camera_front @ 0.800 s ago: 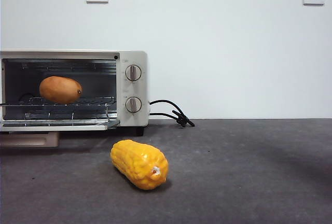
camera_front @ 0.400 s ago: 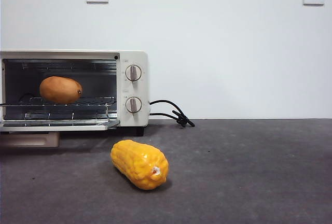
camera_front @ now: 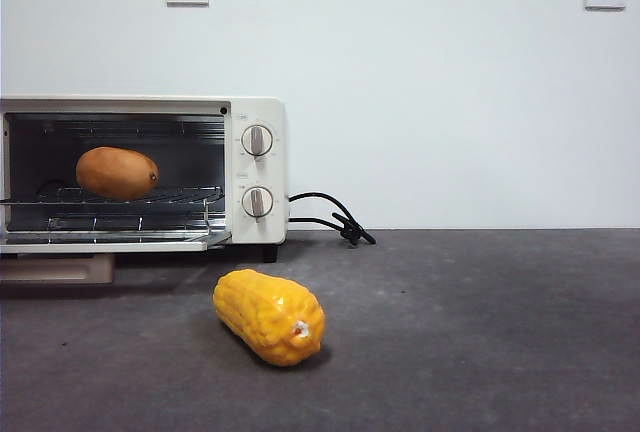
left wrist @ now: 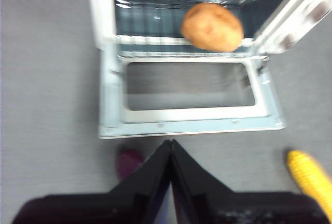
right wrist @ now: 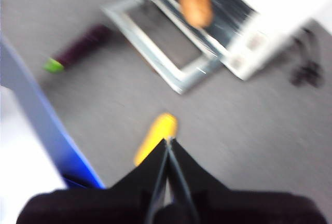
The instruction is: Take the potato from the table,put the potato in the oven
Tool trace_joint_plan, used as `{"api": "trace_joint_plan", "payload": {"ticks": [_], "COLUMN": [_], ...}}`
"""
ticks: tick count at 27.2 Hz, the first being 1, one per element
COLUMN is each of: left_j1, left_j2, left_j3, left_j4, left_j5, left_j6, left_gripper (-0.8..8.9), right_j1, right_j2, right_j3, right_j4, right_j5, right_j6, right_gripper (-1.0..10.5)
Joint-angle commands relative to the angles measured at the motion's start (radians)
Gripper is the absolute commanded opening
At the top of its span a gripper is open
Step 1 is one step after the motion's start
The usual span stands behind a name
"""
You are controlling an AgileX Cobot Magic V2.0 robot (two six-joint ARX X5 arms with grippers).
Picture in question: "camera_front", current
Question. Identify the brown potato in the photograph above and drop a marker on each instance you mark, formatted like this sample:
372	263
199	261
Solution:
117	173

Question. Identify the white Toshiba toaster oven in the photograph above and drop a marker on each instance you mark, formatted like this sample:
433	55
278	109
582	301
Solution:
260	174

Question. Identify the beige oven knob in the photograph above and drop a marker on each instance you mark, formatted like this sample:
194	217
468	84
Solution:
257	201
257	140

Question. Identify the yellow corn cob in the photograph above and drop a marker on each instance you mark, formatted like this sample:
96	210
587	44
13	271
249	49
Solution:
262	317

